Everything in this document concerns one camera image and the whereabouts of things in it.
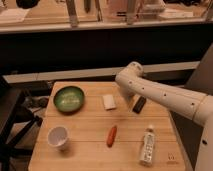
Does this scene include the black rectangular block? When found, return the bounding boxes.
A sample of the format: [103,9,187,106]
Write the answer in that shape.
[132,97,146,114]

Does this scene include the black stool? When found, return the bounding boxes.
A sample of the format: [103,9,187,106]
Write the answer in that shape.
[0,75,43,171]

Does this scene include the white sponge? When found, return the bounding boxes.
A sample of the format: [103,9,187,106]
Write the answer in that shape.
[103,94,116,110]

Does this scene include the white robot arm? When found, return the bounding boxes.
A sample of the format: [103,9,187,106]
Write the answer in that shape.
[115,61,213,171]

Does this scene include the wooden cutting board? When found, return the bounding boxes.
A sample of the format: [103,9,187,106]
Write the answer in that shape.
[28,82,186,171]

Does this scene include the clear plastic bottle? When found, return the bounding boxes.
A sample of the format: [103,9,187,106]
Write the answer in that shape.
[140,125,155,166]

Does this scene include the green ceramic bowl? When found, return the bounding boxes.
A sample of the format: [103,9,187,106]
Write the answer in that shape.
[53,86,85,113]

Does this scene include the white ceramic cup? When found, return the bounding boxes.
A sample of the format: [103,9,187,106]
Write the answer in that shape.
[47,126,69,151]

